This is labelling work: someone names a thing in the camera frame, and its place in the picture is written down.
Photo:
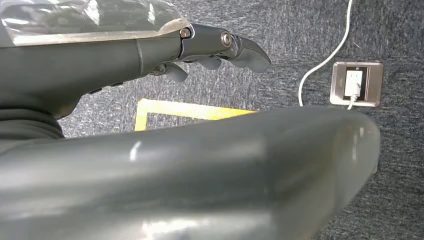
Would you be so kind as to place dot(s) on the metal floor socket box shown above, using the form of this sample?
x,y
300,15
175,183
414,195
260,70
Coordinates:
x,y
374,84

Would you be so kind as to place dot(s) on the yellow floor marking tape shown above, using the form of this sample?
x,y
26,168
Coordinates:
x,y
185,109

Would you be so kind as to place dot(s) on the white power plug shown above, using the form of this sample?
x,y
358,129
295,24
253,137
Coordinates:
x,y
353,82

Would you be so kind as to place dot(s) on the ribbed grey left arm sleeve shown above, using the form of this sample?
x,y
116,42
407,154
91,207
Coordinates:
x,y
26,127

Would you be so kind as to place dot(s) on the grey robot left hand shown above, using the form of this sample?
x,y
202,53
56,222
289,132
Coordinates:
x,y
99,63

